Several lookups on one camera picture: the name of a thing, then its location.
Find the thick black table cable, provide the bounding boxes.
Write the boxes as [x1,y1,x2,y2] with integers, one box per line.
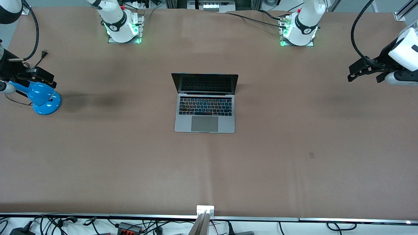
[260,10,288,22]

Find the grey laptop with black keyboard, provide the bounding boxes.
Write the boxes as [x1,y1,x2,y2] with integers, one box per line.
[171,73,239,133]

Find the thin black table cable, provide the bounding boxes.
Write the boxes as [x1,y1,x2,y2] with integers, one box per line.
[225,12,285,28]

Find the brown table cover mat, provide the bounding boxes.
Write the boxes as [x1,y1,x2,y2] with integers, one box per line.
[0,7,418,216]

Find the aluminium camera mount profile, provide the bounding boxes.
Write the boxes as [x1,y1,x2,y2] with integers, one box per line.
[188,205,215,235]

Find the blue desk lamp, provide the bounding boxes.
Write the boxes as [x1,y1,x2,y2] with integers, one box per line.
[10,81,62,115]

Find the black power adapter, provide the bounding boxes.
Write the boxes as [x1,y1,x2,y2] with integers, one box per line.
[10,227,35,235]

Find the black lamp power cable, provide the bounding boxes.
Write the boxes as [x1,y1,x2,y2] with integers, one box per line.
[5,49,49,106]

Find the black and red connector box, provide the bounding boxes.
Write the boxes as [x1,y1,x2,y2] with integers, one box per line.
[117,222,143,234]

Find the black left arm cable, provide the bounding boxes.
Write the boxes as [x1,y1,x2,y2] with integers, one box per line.
[351,0,387,69]

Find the metal table edge rail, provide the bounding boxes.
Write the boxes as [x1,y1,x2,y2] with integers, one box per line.
[0,213,418,224]

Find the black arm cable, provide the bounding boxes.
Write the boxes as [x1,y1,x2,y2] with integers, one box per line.
[21,0,40,61]
[351,0,387,69]

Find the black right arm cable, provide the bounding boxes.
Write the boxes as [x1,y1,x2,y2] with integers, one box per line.
[21,0,40,61]

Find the black floor cable loop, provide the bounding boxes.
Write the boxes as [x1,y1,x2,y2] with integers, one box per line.
[327,221,357,232]

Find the grey power strip box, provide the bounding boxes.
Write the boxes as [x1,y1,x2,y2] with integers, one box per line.
[187,0,236,13]

